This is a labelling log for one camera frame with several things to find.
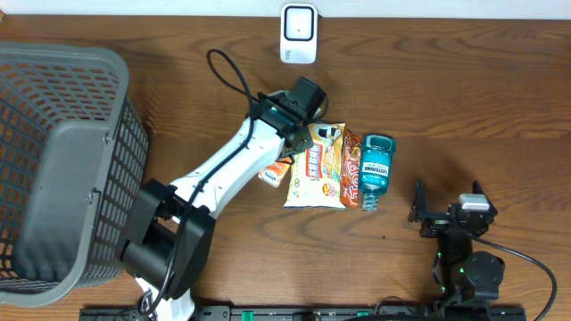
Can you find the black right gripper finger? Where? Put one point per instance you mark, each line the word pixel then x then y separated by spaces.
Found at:
pixel 482 200
pixel 419 210

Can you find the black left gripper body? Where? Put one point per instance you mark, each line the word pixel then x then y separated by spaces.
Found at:
pixel 302 137

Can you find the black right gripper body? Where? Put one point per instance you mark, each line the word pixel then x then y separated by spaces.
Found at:
pixel 435 222

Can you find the blue mouthwash bottle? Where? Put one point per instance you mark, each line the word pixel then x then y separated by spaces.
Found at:
pixel 377 153

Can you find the small orange candy box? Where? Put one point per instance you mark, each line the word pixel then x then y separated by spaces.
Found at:
pixel 274 173

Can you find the orange Toppo snack box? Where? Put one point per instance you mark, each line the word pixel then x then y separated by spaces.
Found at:
pixel 350 169

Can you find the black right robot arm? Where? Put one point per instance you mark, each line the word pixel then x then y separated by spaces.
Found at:
pixel 467 276

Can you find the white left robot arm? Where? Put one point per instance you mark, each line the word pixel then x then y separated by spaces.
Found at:
pixel 166 240

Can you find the grey plastic shopping basket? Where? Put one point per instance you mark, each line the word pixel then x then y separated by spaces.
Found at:
pixel 73 153

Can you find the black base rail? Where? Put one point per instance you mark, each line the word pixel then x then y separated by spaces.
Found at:
pixel 387 311

